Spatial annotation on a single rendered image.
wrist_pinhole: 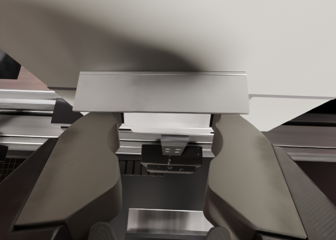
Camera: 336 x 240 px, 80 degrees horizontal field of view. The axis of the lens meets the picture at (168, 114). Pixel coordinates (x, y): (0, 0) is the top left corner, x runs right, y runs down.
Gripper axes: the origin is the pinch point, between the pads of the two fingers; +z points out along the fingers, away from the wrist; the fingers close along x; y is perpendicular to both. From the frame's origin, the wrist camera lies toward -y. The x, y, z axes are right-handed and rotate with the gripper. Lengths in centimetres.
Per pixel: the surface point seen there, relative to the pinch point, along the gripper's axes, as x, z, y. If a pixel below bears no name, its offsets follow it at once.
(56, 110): -12.0, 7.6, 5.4
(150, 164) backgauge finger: -3.1, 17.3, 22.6
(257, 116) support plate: 7.3, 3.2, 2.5
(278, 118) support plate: 9.3, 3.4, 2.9
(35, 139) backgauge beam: -29.6, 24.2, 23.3
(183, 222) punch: 1.9, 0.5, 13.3
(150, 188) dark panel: -5, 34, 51
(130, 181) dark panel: -12, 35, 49
